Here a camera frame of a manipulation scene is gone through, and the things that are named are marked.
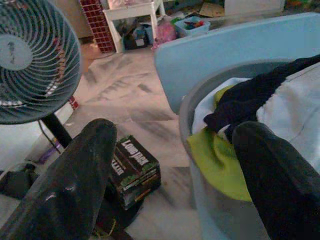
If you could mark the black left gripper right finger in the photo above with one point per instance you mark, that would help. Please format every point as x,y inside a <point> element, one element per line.
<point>282,195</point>

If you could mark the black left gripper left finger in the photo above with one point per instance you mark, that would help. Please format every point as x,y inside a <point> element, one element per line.
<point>65,195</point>

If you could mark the grey plastic laundry basket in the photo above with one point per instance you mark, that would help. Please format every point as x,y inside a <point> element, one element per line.
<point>217,215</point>

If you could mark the lime green garment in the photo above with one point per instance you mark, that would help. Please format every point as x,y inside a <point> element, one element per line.
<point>215,162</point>

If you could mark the black Loud Jack box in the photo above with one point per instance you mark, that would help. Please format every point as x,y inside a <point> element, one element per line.
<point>136,155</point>
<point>140,192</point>

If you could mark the white garment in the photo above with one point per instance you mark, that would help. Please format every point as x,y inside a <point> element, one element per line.
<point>287,112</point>

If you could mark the dark navy garment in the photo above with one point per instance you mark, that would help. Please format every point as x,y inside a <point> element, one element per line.
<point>245,100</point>

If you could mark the pale blue plastic chair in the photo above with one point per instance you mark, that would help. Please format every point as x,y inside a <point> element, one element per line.
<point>225,45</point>

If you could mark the red lattice crate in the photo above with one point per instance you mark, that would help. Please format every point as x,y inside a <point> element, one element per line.
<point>100,30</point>

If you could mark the dark storage box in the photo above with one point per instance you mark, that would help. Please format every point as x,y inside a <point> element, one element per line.
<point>135,41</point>

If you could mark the blue toy basket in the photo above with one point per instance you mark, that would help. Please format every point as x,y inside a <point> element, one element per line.
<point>192,31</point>

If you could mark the pink bag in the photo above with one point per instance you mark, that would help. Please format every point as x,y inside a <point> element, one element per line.
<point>166,33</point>

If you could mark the small white wooden table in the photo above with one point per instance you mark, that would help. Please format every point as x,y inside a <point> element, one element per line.
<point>130,11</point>

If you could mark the brown cardboard piece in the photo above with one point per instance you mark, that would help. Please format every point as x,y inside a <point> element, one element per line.
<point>212,10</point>

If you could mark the grey pedestal fan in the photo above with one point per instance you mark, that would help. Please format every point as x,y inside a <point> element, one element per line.
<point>37,62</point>

